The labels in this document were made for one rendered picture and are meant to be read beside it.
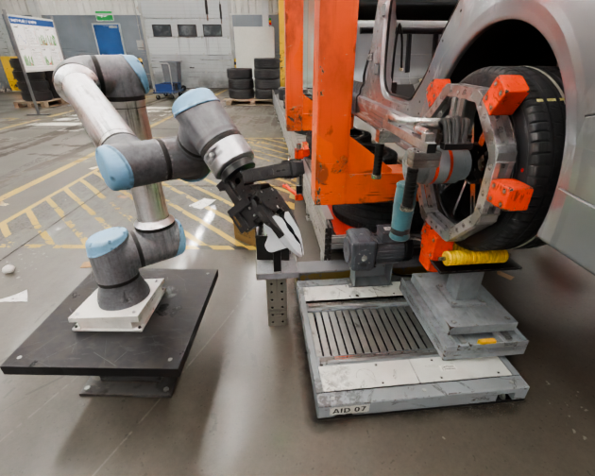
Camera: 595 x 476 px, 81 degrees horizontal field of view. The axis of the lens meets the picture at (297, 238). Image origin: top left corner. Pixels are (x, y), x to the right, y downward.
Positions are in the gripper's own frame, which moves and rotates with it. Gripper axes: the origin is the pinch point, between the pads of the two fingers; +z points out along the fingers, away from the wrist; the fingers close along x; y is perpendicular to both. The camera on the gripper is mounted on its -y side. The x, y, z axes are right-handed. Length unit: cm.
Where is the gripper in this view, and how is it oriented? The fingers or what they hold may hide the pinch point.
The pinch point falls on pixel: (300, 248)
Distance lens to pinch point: 65.4
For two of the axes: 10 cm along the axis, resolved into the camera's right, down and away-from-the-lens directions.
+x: -4.4, 2.3, -8.7
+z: 5.5, 8.3, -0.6
